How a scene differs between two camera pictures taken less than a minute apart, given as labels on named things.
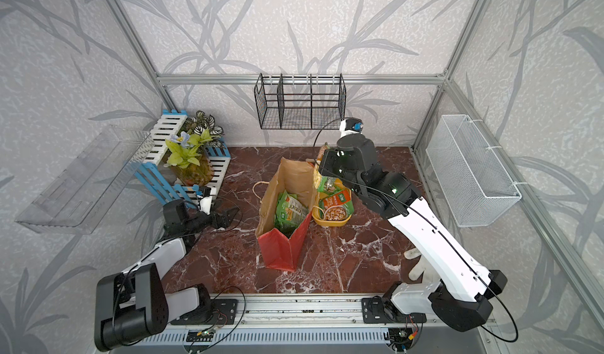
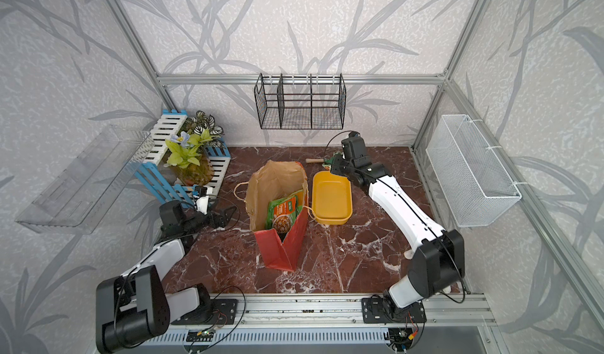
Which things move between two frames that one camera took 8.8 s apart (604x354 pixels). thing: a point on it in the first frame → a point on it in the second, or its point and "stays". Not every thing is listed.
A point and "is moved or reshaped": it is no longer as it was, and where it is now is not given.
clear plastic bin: [81, 195] stays
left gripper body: [216, 223] stays
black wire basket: [300, 102] stays
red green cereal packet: [337, 197] → [281, 212]
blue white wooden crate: [159, 177] stays
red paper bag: [276, 248] is moved or reshaped
